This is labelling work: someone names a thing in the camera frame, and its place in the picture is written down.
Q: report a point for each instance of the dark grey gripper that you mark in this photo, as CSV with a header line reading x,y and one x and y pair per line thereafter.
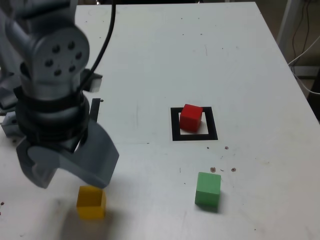
x,y
66,147

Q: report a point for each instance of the yellow cube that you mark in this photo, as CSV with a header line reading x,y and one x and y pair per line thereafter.
x,y
90,207

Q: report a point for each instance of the red cube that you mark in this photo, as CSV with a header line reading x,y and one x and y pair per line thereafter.
x,y
190,120

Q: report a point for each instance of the green cube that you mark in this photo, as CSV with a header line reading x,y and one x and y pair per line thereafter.
x,y
207,190

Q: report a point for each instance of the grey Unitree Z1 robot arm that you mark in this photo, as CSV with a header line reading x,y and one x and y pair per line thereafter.
x,y
50,75

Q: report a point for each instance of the black tape square outline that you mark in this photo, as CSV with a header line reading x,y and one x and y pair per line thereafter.
x,y
213,125

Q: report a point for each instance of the black tape strip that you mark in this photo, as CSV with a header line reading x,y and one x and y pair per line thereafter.
x,y
95,110

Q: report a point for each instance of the small grey camera box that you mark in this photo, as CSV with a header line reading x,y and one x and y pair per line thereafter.
x,y
93,83

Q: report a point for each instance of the white post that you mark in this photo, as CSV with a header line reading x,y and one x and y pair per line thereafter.
x,y
287,25

